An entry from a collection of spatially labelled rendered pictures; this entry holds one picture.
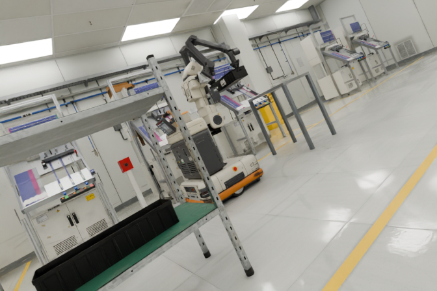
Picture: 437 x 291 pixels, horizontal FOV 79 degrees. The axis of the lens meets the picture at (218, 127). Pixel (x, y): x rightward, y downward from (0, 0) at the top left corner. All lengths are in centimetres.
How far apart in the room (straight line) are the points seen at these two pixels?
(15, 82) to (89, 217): 291
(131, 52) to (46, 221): 370
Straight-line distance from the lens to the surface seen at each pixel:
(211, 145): 245
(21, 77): 561
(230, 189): 246
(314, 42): 736
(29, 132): 111
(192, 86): 267
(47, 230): 358
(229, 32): 673
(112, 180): 527
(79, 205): 356
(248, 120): 460
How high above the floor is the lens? 69
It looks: 1 degrees down
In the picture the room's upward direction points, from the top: 25 degrees counter-clockwise
